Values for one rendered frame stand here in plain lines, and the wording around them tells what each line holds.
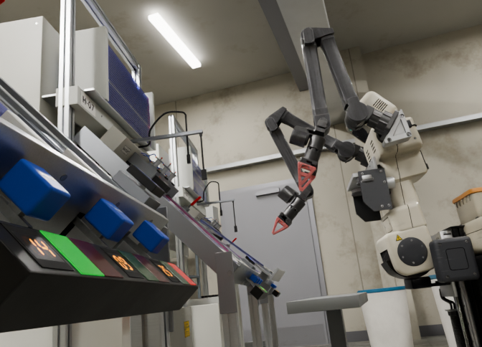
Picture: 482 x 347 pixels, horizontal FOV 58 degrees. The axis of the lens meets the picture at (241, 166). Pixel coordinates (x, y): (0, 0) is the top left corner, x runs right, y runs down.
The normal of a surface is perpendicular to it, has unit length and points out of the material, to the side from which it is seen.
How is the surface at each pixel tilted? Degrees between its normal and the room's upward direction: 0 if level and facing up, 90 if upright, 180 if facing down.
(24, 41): 90
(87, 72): 90
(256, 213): 90
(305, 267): 90
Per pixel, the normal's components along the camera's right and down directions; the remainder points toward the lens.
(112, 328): -0.12, -0.29
